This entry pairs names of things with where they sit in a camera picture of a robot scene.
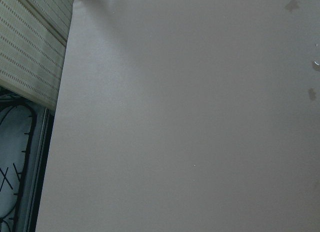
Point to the beige woven screen panel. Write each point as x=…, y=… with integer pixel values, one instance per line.
x=33, y=42

